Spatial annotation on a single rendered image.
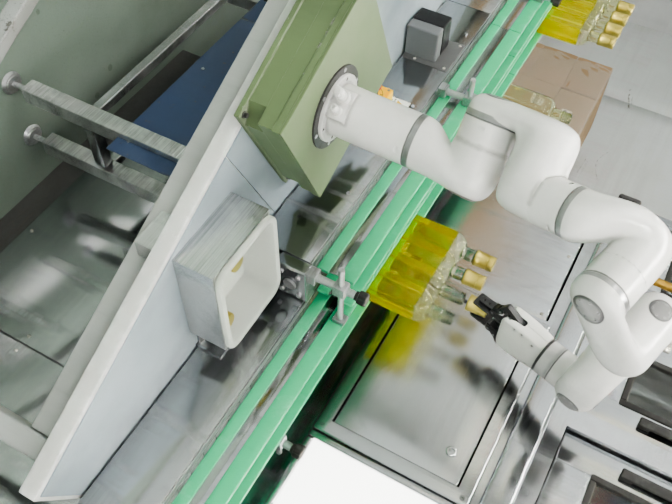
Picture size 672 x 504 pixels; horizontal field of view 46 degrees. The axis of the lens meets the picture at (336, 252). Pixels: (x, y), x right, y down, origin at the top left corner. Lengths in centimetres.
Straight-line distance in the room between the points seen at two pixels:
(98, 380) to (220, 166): 39
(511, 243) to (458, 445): 57
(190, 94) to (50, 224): 49
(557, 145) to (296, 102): 41
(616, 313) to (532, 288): 75
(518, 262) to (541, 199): 74
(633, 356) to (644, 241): 17
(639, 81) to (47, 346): 626
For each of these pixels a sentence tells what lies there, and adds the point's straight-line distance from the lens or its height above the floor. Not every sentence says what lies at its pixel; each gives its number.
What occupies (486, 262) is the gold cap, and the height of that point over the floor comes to 115.
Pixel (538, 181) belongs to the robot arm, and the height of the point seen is 122.
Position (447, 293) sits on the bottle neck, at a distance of 165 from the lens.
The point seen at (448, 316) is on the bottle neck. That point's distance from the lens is 161.
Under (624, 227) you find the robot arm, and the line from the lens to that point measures 121.
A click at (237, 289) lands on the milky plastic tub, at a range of 150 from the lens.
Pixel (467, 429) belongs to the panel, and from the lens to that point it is 165.
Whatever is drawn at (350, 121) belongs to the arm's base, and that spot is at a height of 89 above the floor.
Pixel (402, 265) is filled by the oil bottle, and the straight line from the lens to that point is 166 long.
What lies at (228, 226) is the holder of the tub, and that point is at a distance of 132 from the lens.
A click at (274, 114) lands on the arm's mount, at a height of 81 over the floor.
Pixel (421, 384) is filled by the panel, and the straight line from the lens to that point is 169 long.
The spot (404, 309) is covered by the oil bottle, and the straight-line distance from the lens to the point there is 162.
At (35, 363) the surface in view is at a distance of 183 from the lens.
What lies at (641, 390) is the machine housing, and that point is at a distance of 185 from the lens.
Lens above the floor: 134
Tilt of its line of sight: 17 degrees down
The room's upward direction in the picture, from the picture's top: 114 degrees clockwise
